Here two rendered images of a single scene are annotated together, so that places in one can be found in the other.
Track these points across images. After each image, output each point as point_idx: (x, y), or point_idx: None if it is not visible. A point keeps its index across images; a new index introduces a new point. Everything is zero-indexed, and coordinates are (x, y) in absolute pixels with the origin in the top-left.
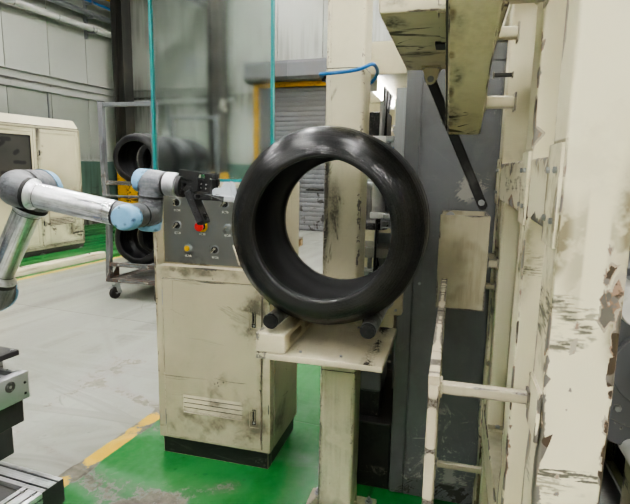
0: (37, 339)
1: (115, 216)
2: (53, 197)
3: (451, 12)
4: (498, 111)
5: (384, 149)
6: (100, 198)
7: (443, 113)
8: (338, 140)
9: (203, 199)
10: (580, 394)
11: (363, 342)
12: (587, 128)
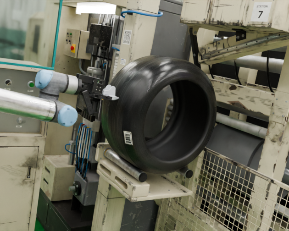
0: None
1: (65, 116)
2: (8, 99)
3: None
4: (183, 43)
5: (208, 77)
6: (44, 100)
7: (196, 51)
8: (195, 71)
9: (98, 98)
10: None
11: (158, 178)
12: None
